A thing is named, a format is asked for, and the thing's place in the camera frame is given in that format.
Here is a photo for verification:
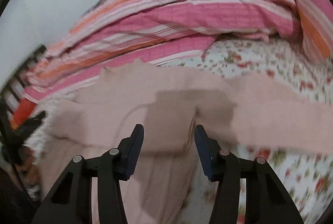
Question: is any pink knitted sweater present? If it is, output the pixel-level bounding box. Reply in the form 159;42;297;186
40;61;332;223

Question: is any pink orange striped quilt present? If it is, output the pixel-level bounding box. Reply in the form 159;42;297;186
24;0;332;103

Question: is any person's left hand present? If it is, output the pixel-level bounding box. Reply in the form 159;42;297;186
15;146;41;187

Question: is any floral bed sheet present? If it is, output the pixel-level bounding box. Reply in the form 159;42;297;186
24;37;333;224

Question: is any dark wooden headboard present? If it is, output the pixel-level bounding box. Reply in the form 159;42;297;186
1;45;46;115

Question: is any red pillow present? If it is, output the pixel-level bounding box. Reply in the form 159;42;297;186
10;98;36;130

